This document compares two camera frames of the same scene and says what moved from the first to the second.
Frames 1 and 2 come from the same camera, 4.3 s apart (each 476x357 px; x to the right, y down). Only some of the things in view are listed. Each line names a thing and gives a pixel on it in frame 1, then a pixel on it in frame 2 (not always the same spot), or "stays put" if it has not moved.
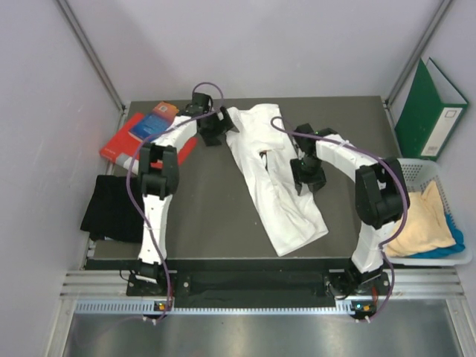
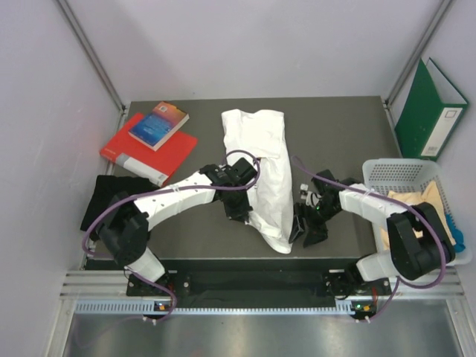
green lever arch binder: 432,111 stays put
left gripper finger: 228,124 to 242,217
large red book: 123,147 stays put
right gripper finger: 317,184 to 315,235
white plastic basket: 418,172 stays put
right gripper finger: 298,186 to 298,226
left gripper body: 213,126 to 237,204
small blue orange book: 155,121 stays put
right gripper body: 307,170 to 320,211
